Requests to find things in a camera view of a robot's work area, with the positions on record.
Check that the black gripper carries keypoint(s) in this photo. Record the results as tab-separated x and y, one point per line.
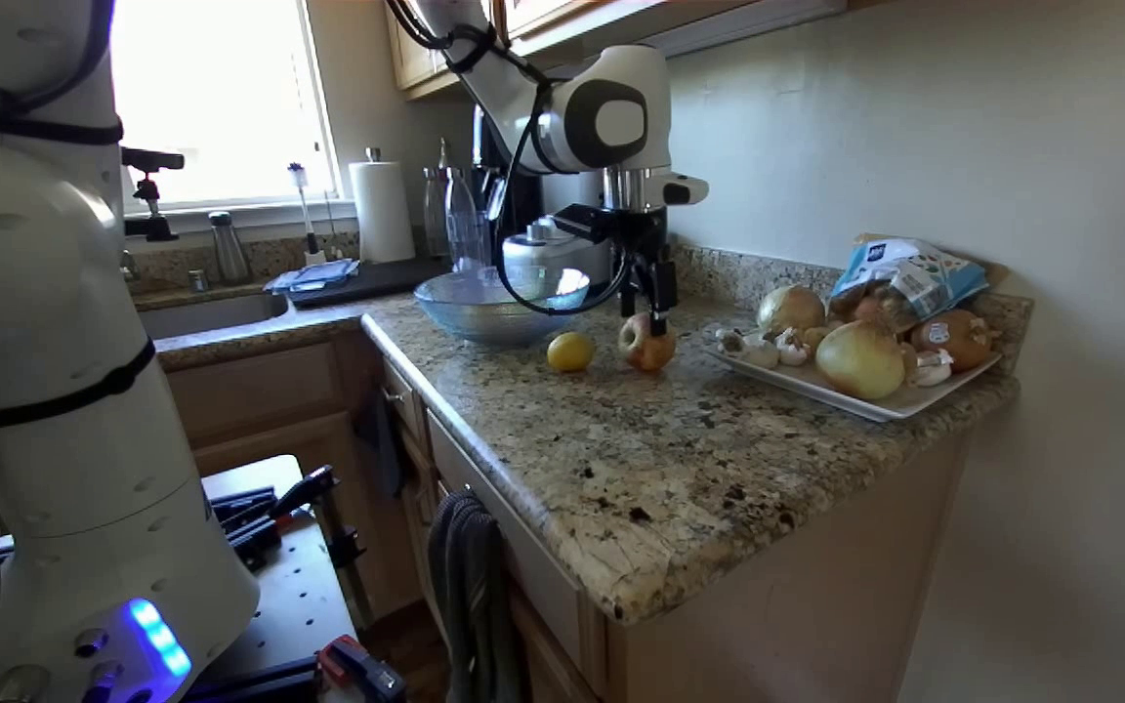
647	249

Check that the red yellow apple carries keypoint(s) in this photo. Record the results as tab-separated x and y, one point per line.
651	352

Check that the yellow lemon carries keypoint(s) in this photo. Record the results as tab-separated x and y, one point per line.
572	352

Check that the clear glass bowl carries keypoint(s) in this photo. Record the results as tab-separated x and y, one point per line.
469	313

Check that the white electric kettle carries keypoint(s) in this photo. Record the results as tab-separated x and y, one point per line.
535	258

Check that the small pale onion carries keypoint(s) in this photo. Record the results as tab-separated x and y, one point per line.
789	311

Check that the white mushroom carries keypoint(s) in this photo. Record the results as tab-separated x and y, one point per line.
793	347
936	369

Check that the white rectangular tray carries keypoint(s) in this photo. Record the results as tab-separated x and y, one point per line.
784	378

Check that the clear glass jug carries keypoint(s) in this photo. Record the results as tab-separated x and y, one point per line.
465	223

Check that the large pale onion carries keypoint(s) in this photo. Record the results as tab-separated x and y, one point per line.
861	361

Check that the tall glass bottle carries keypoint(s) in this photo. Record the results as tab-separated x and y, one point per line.
440	218

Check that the brown onion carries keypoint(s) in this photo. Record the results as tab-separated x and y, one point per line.
966	336
879	313

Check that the blue plastic food package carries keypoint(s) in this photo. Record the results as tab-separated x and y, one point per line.
917	275

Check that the white paper towel roll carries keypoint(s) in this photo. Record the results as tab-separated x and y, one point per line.
383	210

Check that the wooden upper cabinet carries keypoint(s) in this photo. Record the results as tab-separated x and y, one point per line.
721	12

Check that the wooden cabinet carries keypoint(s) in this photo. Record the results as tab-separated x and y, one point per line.
784	611
721	12

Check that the wooden lower cabinet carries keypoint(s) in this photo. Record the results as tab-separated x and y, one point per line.
784	611

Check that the blue dish cloth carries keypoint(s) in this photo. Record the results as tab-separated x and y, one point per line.
310	280

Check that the dark hanging dish towel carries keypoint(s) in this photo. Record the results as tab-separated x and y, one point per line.
469	600

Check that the white dish brush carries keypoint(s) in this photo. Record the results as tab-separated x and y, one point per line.
306	218

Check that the black clamp tools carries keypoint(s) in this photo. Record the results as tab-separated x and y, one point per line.
263	509

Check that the kitchen sink basin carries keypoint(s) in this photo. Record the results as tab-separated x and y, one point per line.
195	313

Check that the perforated black base table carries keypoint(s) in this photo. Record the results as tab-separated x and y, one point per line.
294	600

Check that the blue red clamp tool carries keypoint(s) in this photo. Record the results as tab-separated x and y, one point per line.
352	671

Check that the bright kitchen window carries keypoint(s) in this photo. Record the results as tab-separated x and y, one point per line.
225	91

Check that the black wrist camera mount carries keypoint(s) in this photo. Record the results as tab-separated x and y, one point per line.
582	219

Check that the black camera on stand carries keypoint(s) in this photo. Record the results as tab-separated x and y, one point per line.
146	160

